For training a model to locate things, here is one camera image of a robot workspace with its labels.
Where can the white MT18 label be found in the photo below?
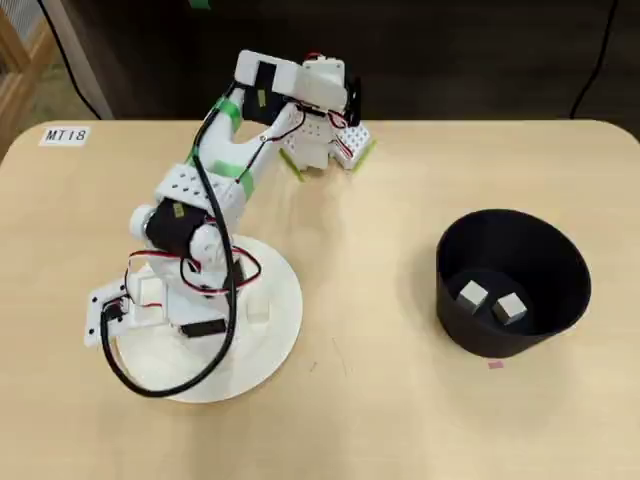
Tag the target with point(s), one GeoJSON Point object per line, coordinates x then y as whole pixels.
{"type": "Point", "coordinates": [65, 136]}

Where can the small pink tape piece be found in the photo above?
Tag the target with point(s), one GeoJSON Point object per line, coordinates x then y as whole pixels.
{"type": "Point", "coordinates": [496, 365]}

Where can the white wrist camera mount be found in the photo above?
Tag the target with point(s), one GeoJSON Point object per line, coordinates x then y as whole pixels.
{"type": "Point", "coordinates": [95, 330]}

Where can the black round pot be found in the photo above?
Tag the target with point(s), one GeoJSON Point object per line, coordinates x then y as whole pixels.
{"type": "Point", "coordinates": [500, 240]}

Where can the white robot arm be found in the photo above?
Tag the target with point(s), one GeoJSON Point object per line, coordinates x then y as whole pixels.
{"type": "Point", "coordinates": [220, 135]}

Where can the wooden furniture frame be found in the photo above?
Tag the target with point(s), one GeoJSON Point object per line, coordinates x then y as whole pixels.
{"type": "Point", "coordinates": [20, 75]}

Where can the grey metal post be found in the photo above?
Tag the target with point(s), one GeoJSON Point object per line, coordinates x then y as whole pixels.
{"type": "Point", "coordinates": [90, 75]}

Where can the green tape piece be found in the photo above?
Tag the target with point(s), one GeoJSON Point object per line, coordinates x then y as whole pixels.
{"type": "Point", "coordinates": [201, 4]}

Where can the white round plate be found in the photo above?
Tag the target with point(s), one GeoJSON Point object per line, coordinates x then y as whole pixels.
{"type": "Point", "coordinates": [210, 370]}

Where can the white cube block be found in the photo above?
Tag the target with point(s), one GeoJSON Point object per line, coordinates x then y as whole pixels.
{"type": "Point", "coordinates": [472, 297]}
{"type": "Point", "coordinates": [150, 292]}
{"type": "Point", "coordinates": [509, 309]}
{"type": "Point", "coordinates": [257, 310]}

